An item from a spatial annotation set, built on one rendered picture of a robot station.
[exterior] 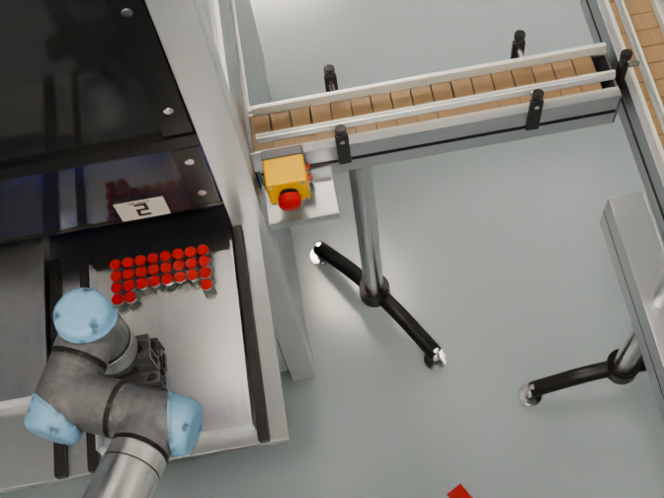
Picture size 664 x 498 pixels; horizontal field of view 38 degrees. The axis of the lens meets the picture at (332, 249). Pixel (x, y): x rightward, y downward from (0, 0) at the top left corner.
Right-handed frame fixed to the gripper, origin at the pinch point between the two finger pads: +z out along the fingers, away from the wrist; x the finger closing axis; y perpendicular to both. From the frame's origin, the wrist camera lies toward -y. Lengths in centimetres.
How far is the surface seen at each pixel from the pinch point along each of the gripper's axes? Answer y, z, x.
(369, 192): 45, 29, 46
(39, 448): -19.2, 8.8, -3.2
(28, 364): -20.8, 8.5, 12.2
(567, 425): 86, 97, 7
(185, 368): 6.7, 8.5, 6.4
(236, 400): 14.9, 8.5, -1.0
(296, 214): 29.8, 8.7, 32.3
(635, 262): 97, 41, 25
